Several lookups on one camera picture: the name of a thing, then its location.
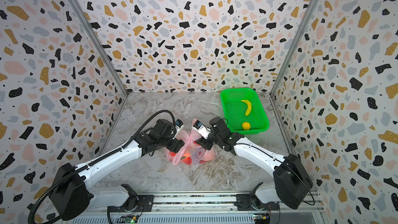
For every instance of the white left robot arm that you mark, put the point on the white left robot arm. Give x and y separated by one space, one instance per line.
79 193

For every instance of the aluminium corner post right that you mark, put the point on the aluminium corner post right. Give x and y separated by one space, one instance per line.
296 40

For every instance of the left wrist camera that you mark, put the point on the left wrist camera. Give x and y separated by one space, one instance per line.
179 125

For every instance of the pink plastic bag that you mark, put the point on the pink plastic bag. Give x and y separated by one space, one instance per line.
191 153

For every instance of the yellow banana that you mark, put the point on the yellow banana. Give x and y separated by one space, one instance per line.
249 107

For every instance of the green plastic basket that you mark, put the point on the green plastic basket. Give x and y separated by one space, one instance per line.
244 111

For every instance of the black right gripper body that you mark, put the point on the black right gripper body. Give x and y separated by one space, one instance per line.
207 141

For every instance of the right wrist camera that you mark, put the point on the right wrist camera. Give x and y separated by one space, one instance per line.
202 129

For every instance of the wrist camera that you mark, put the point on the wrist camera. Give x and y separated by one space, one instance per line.
179 125
202 129

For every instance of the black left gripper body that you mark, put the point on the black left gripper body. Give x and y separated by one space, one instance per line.
160 141

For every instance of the yellow lemon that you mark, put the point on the yellow lemon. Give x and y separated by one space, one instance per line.
246 126

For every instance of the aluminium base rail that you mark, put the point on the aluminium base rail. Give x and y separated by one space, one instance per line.
205 208

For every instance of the aluminium corner post left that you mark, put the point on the aluminium corner post left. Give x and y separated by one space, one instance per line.
96 43

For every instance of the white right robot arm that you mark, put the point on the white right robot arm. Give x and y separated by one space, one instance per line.
291 181

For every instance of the aluminium corner post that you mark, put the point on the aluminium corner post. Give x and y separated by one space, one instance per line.
296 40
96 43

